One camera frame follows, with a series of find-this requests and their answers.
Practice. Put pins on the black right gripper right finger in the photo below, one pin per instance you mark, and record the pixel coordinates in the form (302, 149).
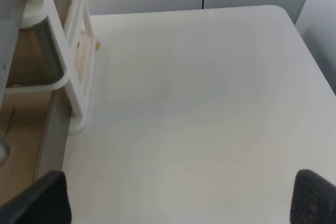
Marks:
(313, 199)

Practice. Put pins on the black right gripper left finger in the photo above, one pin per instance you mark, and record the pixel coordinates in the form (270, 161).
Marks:
(45, 201)

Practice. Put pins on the smoky transparent drawer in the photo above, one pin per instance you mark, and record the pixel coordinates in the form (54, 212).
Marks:
(36, 126)
(30, 60)

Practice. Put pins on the smoky transparent lower drawer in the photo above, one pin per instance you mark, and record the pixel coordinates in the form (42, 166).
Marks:
(36, 126)

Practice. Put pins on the white plastic drawer cabinet frame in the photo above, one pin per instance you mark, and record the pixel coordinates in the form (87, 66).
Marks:
(71, 25)

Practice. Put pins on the smoky transparent upper drawer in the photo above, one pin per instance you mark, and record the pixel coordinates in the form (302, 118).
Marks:
(30, 60)

